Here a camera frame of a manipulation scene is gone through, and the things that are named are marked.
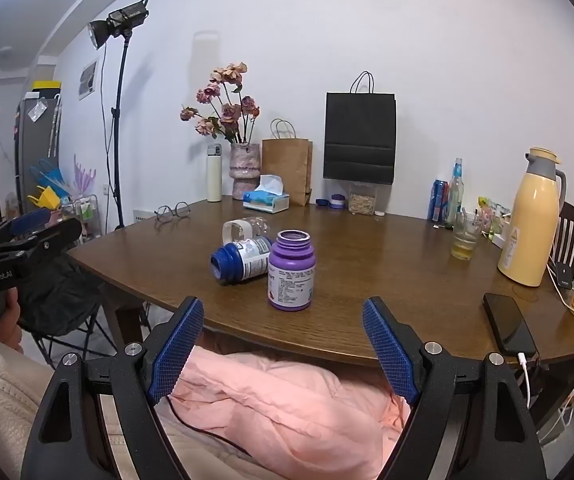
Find glass bottle with blue cap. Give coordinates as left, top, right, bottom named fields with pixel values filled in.
left=446, top=157, right=466, bottom=229

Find white storage rack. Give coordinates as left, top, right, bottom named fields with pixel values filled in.
left=50, top=195, right=102, bottom=243

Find black folding chair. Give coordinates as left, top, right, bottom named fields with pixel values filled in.
left=16, top=254, right=119, bottom=367

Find studio light on stand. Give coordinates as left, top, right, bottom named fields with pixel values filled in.
left=88, top=0, right=151, bottom=233

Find dried pink flowers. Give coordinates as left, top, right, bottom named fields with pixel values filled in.
left=180, top=62, right=262, bottom=144

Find eyeglasses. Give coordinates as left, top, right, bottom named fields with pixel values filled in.
left=153, top=201, right=192, bottom=224

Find clear plastic cup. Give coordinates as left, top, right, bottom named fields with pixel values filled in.
left=222, top=216, right=273, bottom=246

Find clear grain container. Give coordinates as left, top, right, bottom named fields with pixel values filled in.
left=348, top=181, right=378, bottom=216

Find purple clothes hangers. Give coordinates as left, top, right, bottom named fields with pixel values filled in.
left=72, top=154, right=98, bottom=197

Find blue tissue box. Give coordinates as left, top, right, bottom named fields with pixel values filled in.
left=242, top=174, right=291, bottom=211

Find white thermos bottle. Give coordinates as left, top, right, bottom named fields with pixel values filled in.
left=206, top=144, right=224, bottom=203

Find black smartphone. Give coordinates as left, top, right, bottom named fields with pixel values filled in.
left=482, top=292, right=538, bottom=356

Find blue drink can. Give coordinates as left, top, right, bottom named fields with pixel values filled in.
left=429, top=178, right=450, bottom=224

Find drinking glass with yellow liquid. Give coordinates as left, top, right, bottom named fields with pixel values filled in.
left=450, top=211, right=483, bottom=261

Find colourful snack packets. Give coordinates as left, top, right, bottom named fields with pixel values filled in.
left=476, top=196, right=514, bottom=242

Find blue clothes hangers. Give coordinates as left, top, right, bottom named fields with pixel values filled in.
left=29, top=159, right=69, bottom=197

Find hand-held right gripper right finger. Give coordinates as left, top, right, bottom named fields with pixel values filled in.
left=362, top=297, right=550, bottom=480

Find yellow thermos jug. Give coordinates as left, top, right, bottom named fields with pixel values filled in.
left=497, top=147, right=567, bottom=288

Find pink ceramic vase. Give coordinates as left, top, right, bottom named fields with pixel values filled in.
left=229, top=142, right=262, bottom=200

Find cream padded sofa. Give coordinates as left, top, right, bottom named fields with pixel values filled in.
left=0, top=321, right=278, bottom=480

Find black paper bag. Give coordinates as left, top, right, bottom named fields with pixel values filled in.
left=323, top=71, right=398, bottom=184

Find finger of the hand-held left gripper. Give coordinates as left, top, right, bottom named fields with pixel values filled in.
left=0, top=209, right=52, bottom=248
left=0, top=217, right=83, bottom=267

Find brown paper bag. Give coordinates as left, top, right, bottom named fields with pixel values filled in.
left=261, top=119, right=314, bottom=206

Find purple pill bottle cup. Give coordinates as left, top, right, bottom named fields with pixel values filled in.
left=267, top=229, right=317, bottom=311

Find person's left hand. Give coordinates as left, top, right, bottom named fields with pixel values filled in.
left=0, top=289, right=24, bottom=352

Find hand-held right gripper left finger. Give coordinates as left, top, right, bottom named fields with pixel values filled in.
left=20, top=296, right=205, bottom=480

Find grey refrigerator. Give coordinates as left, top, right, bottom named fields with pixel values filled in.
left=14, top=93, right=62, bottom=207

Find blue pill bottle cup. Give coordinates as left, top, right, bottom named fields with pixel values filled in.
left=210, top=237, right=273, bottom=286

